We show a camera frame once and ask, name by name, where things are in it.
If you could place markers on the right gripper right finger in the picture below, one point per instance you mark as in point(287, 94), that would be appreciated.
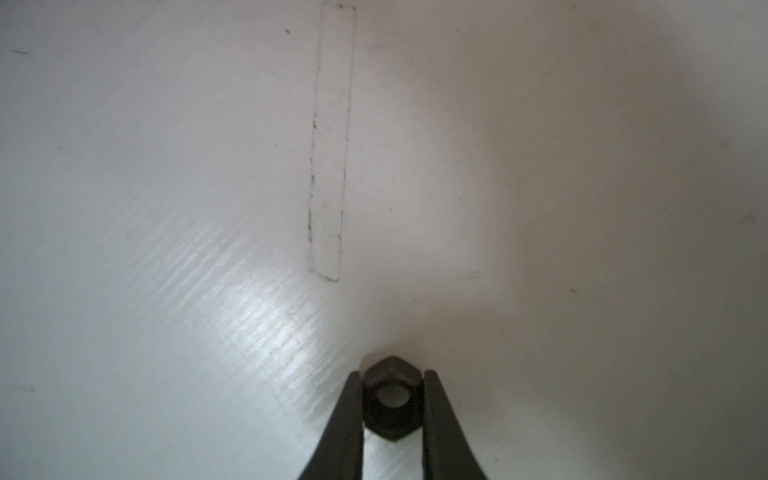
point(446, 453)

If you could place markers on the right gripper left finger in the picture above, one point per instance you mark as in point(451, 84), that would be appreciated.
point(339, 453)

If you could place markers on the black nut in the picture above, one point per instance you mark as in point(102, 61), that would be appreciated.
point(393, 398)

